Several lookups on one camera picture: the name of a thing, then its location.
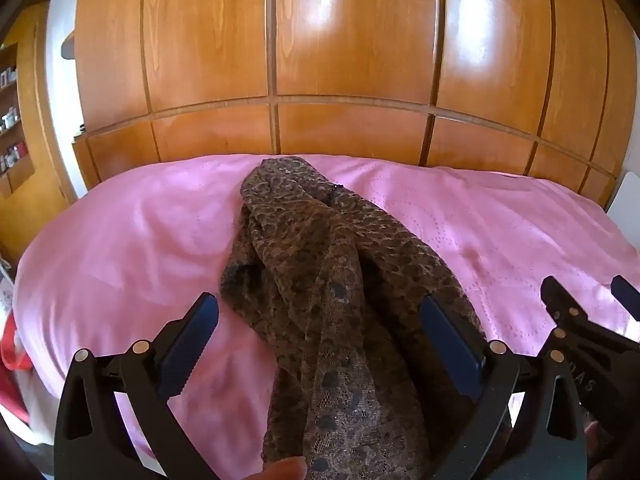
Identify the person's right hand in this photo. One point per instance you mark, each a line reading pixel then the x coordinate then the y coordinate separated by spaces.
pixel 597 435

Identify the wooden shelf unit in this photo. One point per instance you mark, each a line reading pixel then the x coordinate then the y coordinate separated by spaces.
pixel 25 195

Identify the person's left hand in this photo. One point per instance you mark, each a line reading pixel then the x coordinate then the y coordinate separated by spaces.
pixel 282 470

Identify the leopard print lace garment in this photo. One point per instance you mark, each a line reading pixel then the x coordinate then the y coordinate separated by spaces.
pixel 310 260

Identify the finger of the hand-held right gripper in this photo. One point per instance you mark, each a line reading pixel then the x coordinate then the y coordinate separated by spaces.
pixel 626 294
pixel 555 296

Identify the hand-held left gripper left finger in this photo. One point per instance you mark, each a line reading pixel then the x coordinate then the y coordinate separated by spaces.
pixel 197 332

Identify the pink bedspread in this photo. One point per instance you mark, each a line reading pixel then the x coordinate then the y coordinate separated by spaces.
pixel 125 260

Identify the wooden shelf with bottles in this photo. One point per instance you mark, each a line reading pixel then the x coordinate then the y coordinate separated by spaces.
pixel 11 120

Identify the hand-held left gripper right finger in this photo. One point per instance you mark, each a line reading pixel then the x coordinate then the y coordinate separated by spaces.
pixel 450 340

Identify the red bag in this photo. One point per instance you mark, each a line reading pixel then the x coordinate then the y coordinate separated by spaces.
pixel 12 355

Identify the white furniture panel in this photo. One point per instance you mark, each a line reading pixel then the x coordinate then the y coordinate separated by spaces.
pixel 626 195

